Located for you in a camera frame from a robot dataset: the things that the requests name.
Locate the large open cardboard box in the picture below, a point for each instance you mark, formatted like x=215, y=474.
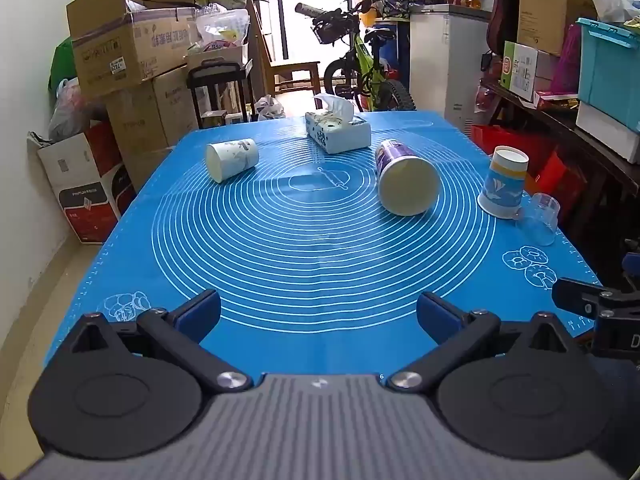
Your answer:
x=130, y=50

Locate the patterned tissue box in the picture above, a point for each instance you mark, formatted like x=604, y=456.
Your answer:
x=337, y=131

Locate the tall brown cardboard box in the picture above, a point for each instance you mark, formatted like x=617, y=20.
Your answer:
x=547, y=2

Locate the white storage box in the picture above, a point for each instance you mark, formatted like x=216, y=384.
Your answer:
x=605, y=130

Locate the white and red cardboard box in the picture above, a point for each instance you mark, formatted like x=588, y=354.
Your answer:
x=87, y=190

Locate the dark wooden side table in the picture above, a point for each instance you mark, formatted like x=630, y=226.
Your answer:
x=582, y=160

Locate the clear plastic measuring cup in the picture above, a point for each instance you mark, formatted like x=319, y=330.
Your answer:
x=541, y=219

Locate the purple and white paper cup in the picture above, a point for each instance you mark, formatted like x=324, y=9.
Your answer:
x=406, y=180

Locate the wooden chair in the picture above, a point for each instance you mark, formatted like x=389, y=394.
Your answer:
x=290, y=67

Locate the green bag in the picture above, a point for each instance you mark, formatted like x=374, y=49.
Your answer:
x=61, y=62

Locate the green and white box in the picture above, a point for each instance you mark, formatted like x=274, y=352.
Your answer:
x=522, y=70

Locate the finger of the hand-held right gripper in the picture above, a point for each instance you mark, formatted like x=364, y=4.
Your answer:
x=575, y=296

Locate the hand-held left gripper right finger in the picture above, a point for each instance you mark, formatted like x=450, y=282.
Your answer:
x=436, y=314

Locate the blue and white paper cup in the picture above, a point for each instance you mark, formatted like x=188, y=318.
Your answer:
x=502, y=185

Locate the white chest freezer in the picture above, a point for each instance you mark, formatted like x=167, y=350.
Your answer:
x=445, y=65

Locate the teal plastic storage bin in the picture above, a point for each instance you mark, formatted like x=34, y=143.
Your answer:
x=607, y=67

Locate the white floral paper cup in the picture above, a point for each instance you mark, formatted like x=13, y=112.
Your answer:
x=232, y=159

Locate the dark purple instrument bag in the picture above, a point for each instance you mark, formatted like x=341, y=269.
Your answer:
x=502, y=7

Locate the green and black bicycle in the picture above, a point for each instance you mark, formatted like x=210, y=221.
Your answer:
x=362, y=67

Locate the magenta bag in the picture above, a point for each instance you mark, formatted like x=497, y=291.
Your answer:
x=567, y=60

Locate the blue silicone baking mat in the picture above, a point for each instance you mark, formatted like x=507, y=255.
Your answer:
x=310, y=240

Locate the plain brown cardboard box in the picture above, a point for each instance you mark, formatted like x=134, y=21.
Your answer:
x=150, y=115

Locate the translucent plastic bag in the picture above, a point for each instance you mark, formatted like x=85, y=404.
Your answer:
x=70, y=110

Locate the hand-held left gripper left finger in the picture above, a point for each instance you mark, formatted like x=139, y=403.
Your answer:
x=199, y=312

